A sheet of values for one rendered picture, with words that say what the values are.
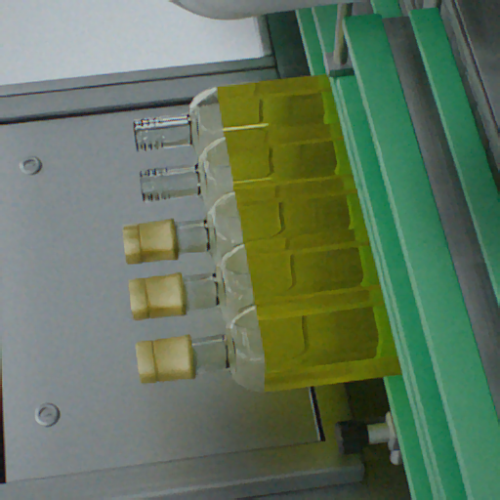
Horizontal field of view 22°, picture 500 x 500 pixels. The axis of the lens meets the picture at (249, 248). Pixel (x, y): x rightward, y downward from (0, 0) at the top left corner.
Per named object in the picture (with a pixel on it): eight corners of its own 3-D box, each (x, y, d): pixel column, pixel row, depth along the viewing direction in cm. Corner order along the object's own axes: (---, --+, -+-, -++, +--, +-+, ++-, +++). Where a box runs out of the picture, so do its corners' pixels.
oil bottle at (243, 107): (410, 101, 120) (185, 126, 118) (417, 61, 115) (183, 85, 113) (424, 147, 117) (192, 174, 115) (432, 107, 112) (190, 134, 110)
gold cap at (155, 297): (186, 317, 105) (133, 324, 105) (181, 275, 106) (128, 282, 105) (187, 312, 102) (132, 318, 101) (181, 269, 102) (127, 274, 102)
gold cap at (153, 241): (174, 234, 110) (123, 240, 109) (172, 209, 107) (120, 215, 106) (179, 268, 107) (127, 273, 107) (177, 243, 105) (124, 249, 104)
